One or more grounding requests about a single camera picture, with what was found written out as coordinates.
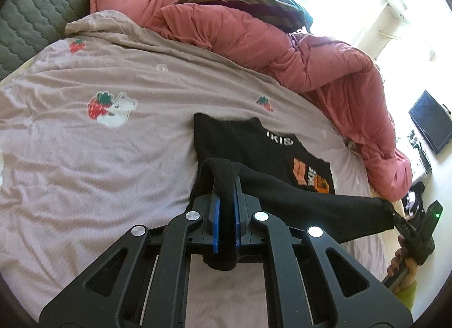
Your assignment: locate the strawberry print bed sheet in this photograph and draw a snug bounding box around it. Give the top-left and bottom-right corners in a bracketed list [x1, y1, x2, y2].
[0, 10, 389, 328]

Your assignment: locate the black and white cloth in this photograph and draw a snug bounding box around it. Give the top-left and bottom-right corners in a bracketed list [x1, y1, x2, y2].
[403, 181, 430, 220]

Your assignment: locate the striped dark cloth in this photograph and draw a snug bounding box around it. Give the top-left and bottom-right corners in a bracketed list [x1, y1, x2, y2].
[175, 0, 314, 33]

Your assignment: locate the pink quilt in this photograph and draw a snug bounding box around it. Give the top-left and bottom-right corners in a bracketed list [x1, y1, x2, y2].
[90, 0, 414, 202]

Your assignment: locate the person's right forearm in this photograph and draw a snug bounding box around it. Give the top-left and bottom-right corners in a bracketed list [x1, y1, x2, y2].
[392, 278, 419, 312]

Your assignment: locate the black long-sleeve sweater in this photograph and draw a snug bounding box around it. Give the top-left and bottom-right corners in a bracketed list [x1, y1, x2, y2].
[190, 112, 396, 273]

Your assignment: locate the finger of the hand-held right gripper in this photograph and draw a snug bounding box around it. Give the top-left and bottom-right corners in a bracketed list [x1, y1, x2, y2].
[383, 200, 407, 234]

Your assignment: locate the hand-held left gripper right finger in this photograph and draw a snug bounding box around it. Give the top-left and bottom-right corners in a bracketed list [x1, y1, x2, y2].
[233, 178, 414, 328]

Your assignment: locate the black flat monitor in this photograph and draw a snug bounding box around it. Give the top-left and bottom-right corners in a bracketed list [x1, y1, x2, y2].
[408, 90, 452, 156]

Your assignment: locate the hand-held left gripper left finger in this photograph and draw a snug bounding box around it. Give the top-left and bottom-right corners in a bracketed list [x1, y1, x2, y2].
[38, 192, 221, 328]

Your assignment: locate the grey quilted headboard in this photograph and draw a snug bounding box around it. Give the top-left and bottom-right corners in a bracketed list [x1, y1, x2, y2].
[0, 0, 194, 82]

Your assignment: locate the person's right hand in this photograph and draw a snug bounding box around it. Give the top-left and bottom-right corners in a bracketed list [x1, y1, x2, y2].
[386, 235, 419, 294]

